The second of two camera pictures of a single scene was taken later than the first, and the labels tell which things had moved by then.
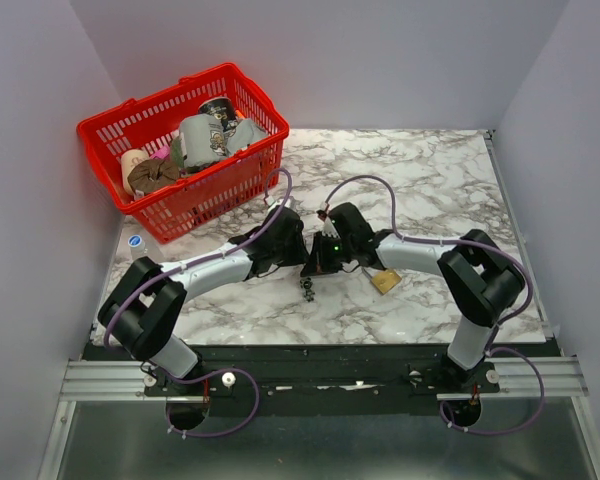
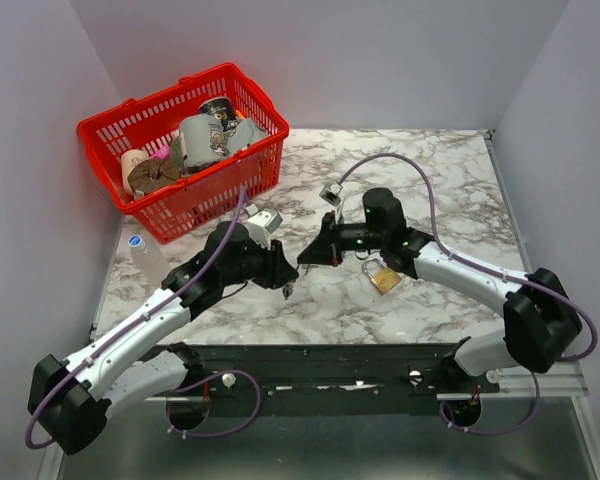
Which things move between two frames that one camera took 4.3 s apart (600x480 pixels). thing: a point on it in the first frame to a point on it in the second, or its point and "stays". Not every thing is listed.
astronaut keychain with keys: x=307 y=283 to x=287 y=290
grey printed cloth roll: x=202 y=138 stays
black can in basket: x=221 y=107 stays
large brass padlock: x=383 y=280 stays
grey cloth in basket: x=246 y=133 stays
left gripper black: x=299 y=256 to x=277 y=269
